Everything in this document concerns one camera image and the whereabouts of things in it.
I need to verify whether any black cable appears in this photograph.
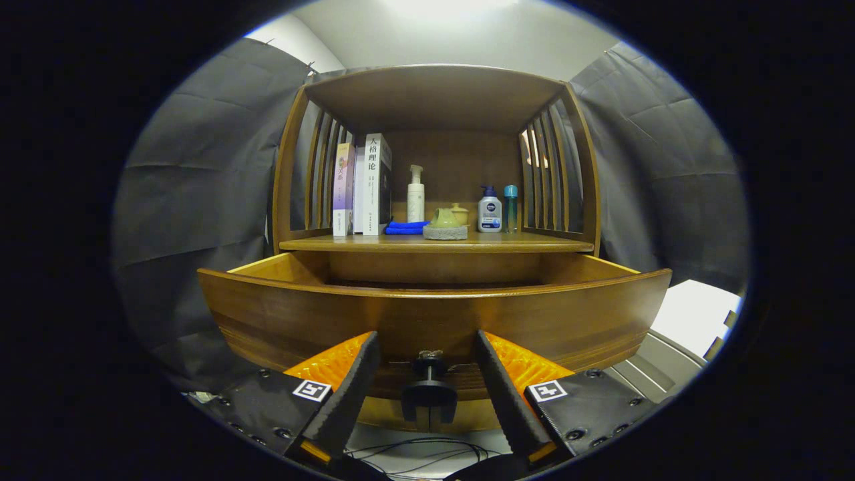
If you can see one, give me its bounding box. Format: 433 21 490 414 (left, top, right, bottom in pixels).
344 438 492 478

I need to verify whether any wooden countertop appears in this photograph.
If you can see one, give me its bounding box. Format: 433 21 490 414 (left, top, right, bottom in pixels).
279 230 595 253

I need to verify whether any wooden cabinet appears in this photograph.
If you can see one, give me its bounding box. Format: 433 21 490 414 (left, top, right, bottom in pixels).
197 63 672 432

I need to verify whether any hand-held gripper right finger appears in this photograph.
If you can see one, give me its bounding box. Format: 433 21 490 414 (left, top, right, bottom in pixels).
473 329 659 465

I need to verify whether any grey slatted panel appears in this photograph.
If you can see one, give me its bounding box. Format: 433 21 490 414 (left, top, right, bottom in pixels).
605 327 709 405

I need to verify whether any purple book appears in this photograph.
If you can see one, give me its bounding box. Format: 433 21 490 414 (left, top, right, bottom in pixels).
333 142 357 237

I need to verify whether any black drawer knob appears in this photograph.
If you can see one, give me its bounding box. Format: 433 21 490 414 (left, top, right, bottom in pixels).
401 350 459 425

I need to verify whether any thin white book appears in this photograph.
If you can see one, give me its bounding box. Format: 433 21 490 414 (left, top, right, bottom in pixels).
354 146 366 234

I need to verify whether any green ceramic piece grey base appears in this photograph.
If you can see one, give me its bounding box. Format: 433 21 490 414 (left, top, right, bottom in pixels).
422 207 469 241

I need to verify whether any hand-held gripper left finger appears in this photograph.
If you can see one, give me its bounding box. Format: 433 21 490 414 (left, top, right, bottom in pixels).
207 331 381 465

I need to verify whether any thick grey white book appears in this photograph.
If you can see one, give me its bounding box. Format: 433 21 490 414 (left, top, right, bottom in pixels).
363 132 393 236

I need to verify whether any white bottle blue pump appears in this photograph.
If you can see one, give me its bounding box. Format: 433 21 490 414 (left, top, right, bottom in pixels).
477 185 503 233

